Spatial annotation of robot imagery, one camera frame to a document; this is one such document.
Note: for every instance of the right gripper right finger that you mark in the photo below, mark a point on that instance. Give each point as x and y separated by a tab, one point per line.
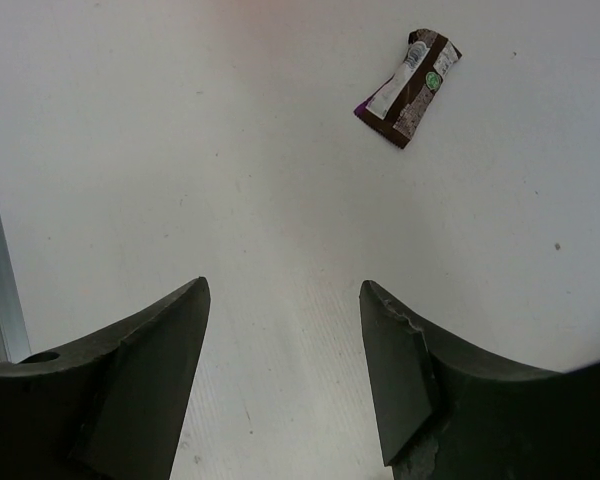
448	409

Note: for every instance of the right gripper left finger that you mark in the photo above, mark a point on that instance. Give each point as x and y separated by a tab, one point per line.
111	404

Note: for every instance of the brown white snack wrapper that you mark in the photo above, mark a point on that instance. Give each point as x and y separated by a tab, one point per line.
395	110

